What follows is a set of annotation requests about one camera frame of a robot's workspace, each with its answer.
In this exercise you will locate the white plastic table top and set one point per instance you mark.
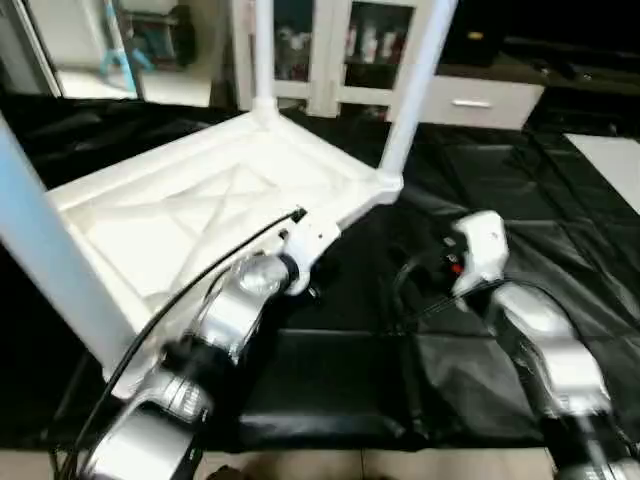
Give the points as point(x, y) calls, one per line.
point(200, 200)

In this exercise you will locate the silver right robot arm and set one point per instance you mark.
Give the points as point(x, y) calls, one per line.
point(545, 350)

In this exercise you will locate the black work mat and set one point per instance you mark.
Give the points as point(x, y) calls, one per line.
point(560, 230)

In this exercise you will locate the white drawer unit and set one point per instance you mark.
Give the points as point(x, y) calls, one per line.
point(470, 100)

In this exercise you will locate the white flat board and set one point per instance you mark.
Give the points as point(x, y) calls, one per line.
point(612, 165)

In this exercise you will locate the white glass door cabinet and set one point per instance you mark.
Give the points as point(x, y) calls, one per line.
point(325, 70)

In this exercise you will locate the light blue stand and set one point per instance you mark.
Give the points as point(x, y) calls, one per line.
point(120, 55)

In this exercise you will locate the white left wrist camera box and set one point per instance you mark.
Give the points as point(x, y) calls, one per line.
point(310, 240)

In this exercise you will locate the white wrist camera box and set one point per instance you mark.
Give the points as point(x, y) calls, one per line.
point(310, 240)
point(480, 250)

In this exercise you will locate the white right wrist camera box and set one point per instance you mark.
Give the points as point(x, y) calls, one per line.
point(480, 250)

